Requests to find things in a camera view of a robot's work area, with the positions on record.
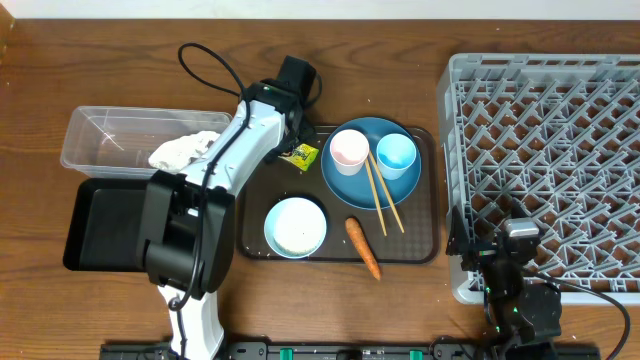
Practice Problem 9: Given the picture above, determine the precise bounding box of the foil and green wrapper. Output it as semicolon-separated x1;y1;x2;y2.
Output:
280;143;319;172

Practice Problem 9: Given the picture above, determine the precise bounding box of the orange carrot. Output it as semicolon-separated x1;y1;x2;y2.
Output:
345;217;382;280

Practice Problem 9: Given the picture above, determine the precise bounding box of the white tissue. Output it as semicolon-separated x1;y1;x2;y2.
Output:
148;131;220;174

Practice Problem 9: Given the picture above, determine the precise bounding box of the light blue bowl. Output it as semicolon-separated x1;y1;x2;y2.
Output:
263;197;328;259

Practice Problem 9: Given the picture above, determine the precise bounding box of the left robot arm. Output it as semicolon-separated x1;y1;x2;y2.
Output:
136;56;320;359

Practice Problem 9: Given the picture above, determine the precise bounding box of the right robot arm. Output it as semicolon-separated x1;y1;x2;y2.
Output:
446;203;562;359

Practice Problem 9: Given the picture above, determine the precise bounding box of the grey dishwasher rack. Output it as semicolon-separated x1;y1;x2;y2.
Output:
437;53;639;305

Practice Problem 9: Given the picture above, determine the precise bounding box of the brown serving tray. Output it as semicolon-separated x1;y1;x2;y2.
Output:
237;126;440;264

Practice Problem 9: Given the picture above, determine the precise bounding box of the pink cup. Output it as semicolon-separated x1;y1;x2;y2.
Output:
329;129;370;176

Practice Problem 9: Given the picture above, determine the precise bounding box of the left wooden chopstick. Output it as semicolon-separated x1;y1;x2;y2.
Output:
364;159;387;237

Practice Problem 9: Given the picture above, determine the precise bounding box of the wooden chopstick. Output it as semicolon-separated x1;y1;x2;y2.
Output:
364;159;387;237
369;151;405;234

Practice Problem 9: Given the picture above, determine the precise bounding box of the light blue cup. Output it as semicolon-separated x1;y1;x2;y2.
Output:
376;133;418;180

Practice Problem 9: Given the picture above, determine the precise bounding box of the right wooden chopstick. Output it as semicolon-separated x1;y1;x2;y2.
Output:
369;151;405;234

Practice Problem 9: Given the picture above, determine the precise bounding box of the dark blue plate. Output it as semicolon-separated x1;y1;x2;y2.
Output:
321;117;422;210

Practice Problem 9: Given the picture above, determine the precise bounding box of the clear plastic bin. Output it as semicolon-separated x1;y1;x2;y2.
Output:
60;106;232;180

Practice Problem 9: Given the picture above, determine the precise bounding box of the black plastic tray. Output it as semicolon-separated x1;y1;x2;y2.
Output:
62;178;219;274

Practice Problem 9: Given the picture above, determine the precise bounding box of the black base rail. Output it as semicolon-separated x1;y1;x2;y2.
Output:
98;340;602;360

